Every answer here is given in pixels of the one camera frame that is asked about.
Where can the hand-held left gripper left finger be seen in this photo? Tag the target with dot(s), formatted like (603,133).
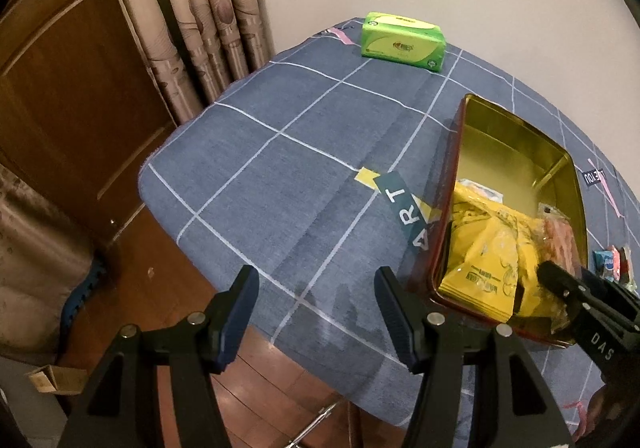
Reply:
(240,323)

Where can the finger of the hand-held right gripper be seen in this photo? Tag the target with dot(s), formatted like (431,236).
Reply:
(560,280)

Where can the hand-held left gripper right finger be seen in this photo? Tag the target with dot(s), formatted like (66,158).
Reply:
(395,328)

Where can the yellow snack packet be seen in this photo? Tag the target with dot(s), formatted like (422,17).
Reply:
(495,213)
(537,278)
(480,273)

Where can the clear packet of reddish snacks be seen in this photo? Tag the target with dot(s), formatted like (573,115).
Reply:
(557,235)

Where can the blue snack packet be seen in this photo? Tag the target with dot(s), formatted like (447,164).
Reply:
(604,262)

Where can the pink patterned candy packet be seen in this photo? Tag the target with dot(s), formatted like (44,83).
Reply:
(626,265)

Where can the gold tin box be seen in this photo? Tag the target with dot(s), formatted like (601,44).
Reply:
(500,148)

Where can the person's right hand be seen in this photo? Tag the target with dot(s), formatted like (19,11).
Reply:
(602,405)

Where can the metal table leg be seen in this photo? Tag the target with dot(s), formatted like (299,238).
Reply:
(315,425)

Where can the blue checked tablecloth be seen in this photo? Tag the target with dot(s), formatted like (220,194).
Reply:
(280,178)

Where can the cardboard piece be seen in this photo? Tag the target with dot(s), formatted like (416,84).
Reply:
(57,378)

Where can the brown fabric seat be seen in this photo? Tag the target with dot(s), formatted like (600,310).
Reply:
(40,253)

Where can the brown wooden door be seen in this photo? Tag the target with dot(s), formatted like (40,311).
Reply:
(75,93)

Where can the green tissue pack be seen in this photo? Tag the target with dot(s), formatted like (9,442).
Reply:
(402,43)

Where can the beige patterned curtain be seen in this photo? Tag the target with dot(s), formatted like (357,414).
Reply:
(195,13)

